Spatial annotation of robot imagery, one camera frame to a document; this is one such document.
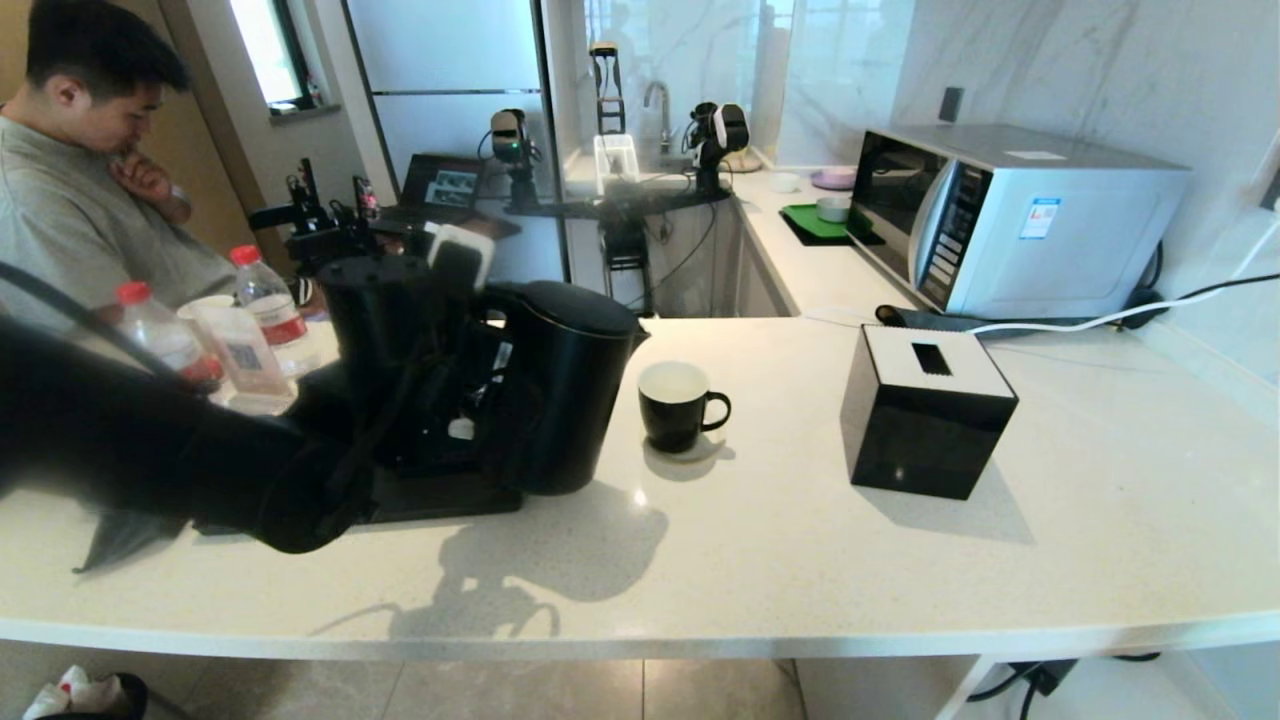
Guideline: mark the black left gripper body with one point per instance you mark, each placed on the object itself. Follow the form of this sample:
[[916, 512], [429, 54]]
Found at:
[[465, 380]]

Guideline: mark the black electric kettle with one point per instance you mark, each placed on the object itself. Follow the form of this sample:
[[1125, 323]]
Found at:
[[570, 400]]

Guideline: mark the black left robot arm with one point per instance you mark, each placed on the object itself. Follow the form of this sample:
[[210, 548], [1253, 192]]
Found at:
[[150, 440]]

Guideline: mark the black rectangular serving tray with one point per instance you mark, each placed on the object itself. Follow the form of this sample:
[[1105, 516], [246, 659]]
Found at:
[[450, 502]]

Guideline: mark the brown wooden desk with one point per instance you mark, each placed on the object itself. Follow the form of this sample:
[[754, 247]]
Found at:
[[505, 228]]

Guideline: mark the black laptop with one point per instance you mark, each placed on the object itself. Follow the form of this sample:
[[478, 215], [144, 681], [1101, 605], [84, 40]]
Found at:
[[450, 185]]

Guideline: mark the clear water bottle red cap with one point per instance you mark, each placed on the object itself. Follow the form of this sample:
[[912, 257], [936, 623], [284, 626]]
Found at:
[[270, 310], [165, 340]]

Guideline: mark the black teleoperation rig stand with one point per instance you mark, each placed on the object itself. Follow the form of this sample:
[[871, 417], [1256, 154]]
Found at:
[[625, 245]]

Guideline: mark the black mug white inside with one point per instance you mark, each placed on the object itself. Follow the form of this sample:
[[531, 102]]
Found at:
[[672, 420]]

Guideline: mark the translucent white plastic cup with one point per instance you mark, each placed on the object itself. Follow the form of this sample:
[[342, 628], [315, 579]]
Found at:
[[240, 360]]

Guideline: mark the white translucent basket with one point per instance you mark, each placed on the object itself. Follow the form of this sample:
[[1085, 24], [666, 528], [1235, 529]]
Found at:
[[617, 150]]

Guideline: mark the chrome kitchen faucet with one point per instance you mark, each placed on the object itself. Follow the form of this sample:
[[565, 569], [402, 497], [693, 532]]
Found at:
[[665, 125]]

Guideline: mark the white refrigerator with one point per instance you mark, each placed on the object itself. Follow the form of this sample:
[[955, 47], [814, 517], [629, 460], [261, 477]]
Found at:
[[450, 50]]

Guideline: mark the small white cup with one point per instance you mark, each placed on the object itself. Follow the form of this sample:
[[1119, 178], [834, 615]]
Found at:
[[784, 183]]

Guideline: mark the green and black tray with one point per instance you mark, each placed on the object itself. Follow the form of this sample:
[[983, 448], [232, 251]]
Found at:
[[808, 222]]

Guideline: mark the dark grey cloth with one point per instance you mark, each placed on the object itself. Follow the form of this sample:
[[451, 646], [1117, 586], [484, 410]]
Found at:
[[120, 537]]

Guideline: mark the small grey bowl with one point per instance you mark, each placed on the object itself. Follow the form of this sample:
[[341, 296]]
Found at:
[[832, 210]]

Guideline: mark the purple plate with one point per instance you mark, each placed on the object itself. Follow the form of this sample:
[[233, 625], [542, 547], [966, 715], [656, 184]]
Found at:
[[832, 180]]

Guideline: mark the person in grey shirt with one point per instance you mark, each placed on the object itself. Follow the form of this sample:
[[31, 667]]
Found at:
[[60, 220]]

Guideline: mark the black tissue box white lid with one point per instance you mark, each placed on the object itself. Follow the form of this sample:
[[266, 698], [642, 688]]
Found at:
[[920, 440]]

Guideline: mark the black trash bin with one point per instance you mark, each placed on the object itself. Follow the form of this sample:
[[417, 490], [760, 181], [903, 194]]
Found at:
[[132, 700]]

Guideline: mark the white crumpled paper trash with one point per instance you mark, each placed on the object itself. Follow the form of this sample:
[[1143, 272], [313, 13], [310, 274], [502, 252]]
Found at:
[[75, 690]]

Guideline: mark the silver microwave oven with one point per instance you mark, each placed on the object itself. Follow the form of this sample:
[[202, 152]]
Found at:
[[1060, 235]]

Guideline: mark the grey power adapter brick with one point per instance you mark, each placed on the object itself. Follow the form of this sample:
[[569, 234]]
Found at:
[[1045, 675]]

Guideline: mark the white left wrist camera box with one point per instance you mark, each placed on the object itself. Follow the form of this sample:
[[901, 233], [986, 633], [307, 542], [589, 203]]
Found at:
[[460, 255]]

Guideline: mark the window with dark frame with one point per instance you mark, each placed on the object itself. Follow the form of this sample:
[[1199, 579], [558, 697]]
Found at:
[[262, 45]]

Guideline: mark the black wall socket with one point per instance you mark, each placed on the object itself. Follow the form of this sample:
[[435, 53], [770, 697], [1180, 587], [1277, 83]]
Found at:
[[1272, 190], [950, 105]]

